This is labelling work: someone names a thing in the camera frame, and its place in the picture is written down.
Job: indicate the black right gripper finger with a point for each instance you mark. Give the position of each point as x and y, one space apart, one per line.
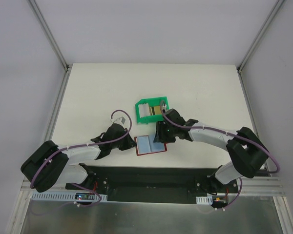
159 136
170 140

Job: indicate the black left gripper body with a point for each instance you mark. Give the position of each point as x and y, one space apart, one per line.
126 142

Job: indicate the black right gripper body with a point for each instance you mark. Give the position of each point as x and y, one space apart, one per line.
160 132

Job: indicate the red leather card holder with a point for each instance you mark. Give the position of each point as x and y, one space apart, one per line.
145 145

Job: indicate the green plastic bin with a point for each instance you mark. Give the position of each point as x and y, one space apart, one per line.
155 101

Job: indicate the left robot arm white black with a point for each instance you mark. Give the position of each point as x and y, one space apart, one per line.
48 165

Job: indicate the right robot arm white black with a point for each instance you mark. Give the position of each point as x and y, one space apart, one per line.
247 153

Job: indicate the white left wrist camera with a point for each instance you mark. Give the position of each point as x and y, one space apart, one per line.
119 120

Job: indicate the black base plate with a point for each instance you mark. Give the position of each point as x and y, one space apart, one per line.
154 185

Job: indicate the right white cable duct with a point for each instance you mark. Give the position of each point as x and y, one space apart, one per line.
204 200

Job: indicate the white cable duct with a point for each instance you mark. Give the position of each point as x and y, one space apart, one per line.
204 200
65 196

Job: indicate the left aluminium frame post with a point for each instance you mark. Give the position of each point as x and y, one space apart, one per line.
47 32

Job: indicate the aluminium frame post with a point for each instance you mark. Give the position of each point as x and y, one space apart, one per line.
261 33
47 32

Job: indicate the left white cable duct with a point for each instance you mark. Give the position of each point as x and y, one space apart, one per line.
65 196

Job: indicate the right aluminium frame post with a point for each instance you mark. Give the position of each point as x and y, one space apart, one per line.
261 33

